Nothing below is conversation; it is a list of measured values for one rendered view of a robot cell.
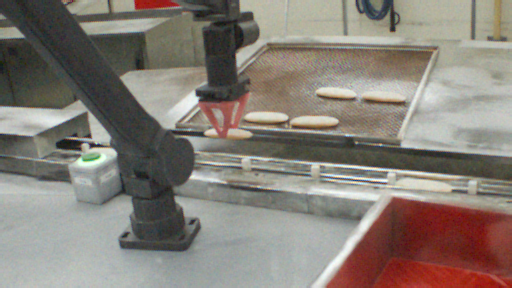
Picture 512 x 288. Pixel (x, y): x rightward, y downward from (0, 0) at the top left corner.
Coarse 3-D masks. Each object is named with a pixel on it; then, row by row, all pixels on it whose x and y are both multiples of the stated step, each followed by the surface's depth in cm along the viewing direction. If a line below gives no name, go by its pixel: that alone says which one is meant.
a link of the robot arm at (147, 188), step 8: (128, 160) 81; (136, 160) 80; (144, 160) 80; (128, 168) 82; (136, 168) 81; (144, 168) 80; (128, 176) 82; (136, 176) 82; (144, 176) 81; (152, 176) 80; (128, 184) 82; (136, 184) 81; (144, 184) 80; (152, 184) 80; (160, 184) 82; (128, 192) 83; (136, 192) 82; (144, 192) 81; (152, 192) 81; (160, 192) 82
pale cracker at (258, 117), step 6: (252, 114) 116; (258, 114) 116; (264, 114) 115; (270, 114) 115; (276, 114) 115; (282, 114) 115; (246, 120) 116; (252, 120) 115; (258, 120) 114; (264, 120) 114; (270, 120) 114; (276, 120) 113; (282, 120) 113
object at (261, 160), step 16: (80, 144) 122; (96, 144) 120; (240, 160) 107; (256, 160) 105; (272, 160) 104; (288, 160) 103; (304, 160) 103; (384, 176) 97; (400, 176) 96; (416, 176) 94; (432, 176) 93; (448, 176) 92; (464, 176) 92
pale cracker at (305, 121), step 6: (294, 120) 112; (300, 120) 111; (306, 120) 111; (312, 120) 110; (318, 120) 110; (324, 120) 110; (330, 120) 110; (336, 120) 110; (300, 126) 111; (306, 126) 110; (312, 126) 110; (318, 126) 110; (324, 126) 109; (330, 126) 109
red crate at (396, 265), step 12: (396, 264) 75; (408, 264) 75; (420, 264) 75; (432, 264) 75; (384, 276) 73; (396, 276) 73; (408, 276) 72; (420, 276) 72; (432, 276) 72; (444, 276) 72; (456, 276) 71; (468, 276) 71; (480, 276) 71; (492, 276) 71; (504, 276) 70
